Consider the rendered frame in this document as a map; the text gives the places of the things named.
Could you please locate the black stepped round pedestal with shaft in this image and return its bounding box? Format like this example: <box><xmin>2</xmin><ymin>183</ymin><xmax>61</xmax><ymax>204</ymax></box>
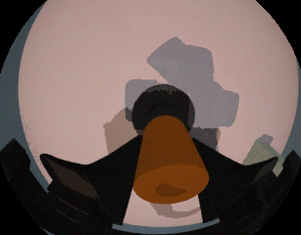
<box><xmin>131</xmin><ymin>85</ymin><xmax>196</xmax><ymax>137</ymax></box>

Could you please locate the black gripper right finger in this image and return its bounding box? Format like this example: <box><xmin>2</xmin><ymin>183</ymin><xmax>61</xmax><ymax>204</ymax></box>
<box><xmin>192</xmin><ymin>137</ymin><xmax>278</xmax><ymax>223</ymax></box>

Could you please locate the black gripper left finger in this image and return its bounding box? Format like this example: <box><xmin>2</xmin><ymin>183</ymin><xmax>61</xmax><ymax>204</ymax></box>
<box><xmin>40</xmin><ymin>134</ymin><xmax>142</xmax><ymax>226</ymax></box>

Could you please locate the orange knob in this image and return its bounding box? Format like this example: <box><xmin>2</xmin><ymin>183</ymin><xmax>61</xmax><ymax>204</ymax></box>
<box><xmin>133</xmin><ymin>117</ymin><xmax>209</xmax><ymax>205</ymax></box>

